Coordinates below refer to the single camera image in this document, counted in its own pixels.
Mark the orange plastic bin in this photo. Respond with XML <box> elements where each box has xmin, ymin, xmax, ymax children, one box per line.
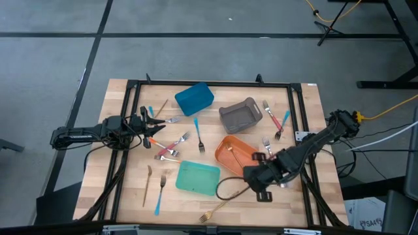
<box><xmin>214</xmin><ymin>134</ymin><xmax>262</xmax><ymax>177</ymax></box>

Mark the yellow extension cable with plug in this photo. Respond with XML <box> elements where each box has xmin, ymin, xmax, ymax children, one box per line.
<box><xmin>351</xmin><ymin>93</ymin><xmax>418</xmax><ymax>123</ymax></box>

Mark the black floor stand leg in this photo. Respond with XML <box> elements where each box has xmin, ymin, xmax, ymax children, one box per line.
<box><xmin>0</xmin><ymin>138</ymin><xmax>25</xmax><ymax>153</ymax></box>

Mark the white cable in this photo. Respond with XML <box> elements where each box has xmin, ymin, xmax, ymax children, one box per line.
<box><xmin>354</xmin><ymin>119</ymin><xmax>418</xmax><ymax>151</ymax></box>

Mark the teal plastic bin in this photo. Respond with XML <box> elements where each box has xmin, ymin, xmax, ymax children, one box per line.
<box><xmin>174</xmin><ymin>160</ymin><xmax>221</xmax><ymax>197</ymax></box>

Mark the yellow power cable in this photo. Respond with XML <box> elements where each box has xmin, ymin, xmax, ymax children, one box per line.
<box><xmin>304</xmin><ymin>0</ymin><xmax>363</xmax><ymax>24</ymax></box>

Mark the grey plastic bin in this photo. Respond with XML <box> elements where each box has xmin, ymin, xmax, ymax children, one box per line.
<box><xmin>217</xmin><ymin>97</ymin><xmax>264</xmax><ymax>135</ymax></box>

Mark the silver metal plate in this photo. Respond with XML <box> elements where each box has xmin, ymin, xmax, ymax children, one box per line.
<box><xmin>102</xmin><ymin>224</ymin><xmax>140</xmax><ymax>235</ymax></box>
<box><xmin>283</xmin><ymin>228</ymin><xmax>323</xmax><ymax>235</ymax></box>

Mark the blue plastic bin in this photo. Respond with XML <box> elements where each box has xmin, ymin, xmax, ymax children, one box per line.
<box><xmin>174</xmin><ymin>82</ymin><xmax>216</xmax><ymax>118</ymax></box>

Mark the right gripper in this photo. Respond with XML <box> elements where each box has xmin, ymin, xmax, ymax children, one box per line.
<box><xmin>243</xmin><ymin>151</ymin><xmax>279</xmax><ymax>203</ymax></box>

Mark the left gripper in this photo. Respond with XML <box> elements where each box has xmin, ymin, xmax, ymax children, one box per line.
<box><xmin>129</xmin><ymin>106</ymin><xmax>167</xmax><ymax>149</ymax></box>

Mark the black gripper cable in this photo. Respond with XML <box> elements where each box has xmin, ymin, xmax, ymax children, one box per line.
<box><xmin>215</xmin><ymin>176</ymin><xmax>251</xmax><ymax>201</ymax></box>

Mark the white printed cardboard box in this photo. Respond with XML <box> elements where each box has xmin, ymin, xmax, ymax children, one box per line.
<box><xmin>343</xmin><ymin>196</ymin><xmax>387</xmax><ymax>233</ymax></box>

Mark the black desk frame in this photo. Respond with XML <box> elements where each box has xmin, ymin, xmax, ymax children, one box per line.
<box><xmin>328</xmin><ymin>0</ymin><xmax>418</xmax><ymax>90</ymax></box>

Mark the black tripod stand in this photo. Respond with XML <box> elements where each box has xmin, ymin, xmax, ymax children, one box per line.
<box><xmin>313</xmin><ymin>0</ymin><xmax>350</xmax><ymax>46</ymax></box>

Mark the black aluminium table frame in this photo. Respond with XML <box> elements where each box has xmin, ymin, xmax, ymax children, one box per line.
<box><xmin>78</xmin><ymin>73</ymin><xmax>349</xmax><ymax>229</ymax></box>

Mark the white metal bracket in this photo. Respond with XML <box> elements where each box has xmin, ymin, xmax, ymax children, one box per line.
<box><xmin>295</xmin><ymin>130</ymin><xmax>312</xmax><ymax>142</ymax></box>

